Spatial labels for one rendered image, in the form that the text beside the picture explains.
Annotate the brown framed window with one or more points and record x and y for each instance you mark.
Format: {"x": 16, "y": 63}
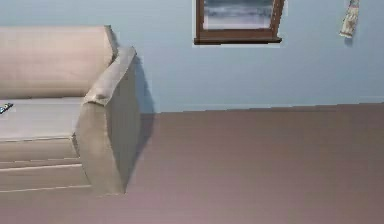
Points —
{"x": 238, "y": 33}

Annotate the beige sofa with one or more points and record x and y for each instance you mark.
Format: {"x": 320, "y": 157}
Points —
{"x": 50, "y": 86}

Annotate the small black remote control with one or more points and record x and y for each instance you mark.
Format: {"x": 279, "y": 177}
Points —
{"x": 6, "y": 108}

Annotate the pale wall hanging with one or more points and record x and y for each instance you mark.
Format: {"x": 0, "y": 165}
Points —
{"x": 350, "y": 20}

